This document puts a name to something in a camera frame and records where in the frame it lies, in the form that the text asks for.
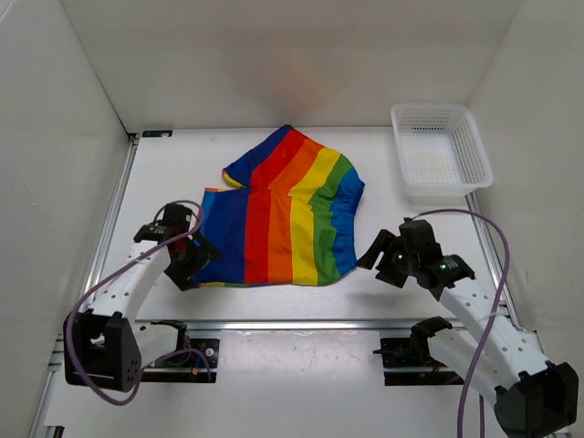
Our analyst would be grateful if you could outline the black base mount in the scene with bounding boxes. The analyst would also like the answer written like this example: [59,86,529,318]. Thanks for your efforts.
[372,338,463,387]
[141,331,221,384]

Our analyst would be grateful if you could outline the white plastic mesh basket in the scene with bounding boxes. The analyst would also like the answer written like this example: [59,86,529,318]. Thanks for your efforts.
[391,103,494,202]

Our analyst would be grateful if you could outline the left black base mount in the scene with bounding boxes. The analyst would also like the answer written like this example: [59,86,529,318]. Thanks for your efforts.
[141,331,221,384]

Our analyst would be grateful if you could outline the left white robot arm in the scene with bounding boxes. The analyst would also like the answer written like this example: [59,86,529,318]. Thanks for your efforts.
[63,201,221,406]

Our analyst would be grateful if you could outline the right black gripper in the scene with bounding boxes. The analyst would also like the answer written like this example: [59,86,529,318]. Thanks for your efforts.
[355,229,419,287]

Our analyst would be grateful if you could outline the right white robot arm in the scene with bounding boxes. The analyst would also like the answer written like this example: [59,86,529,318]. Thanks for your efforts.
[358,219,579,437]

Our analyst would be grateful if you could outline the rainbow striped shorts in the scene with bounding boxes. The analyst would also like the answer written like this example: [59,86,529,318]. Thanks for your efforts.
[191,125,365,287]

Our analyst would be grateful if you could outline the small blue label sticker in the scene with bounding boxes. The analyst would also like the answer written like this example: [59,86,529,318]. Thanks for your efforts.
[141,130,173,138]

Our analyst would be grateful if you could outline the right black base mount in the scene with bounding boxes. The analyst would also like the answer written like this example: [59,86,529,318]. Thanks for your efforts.
[372,338,463,387]

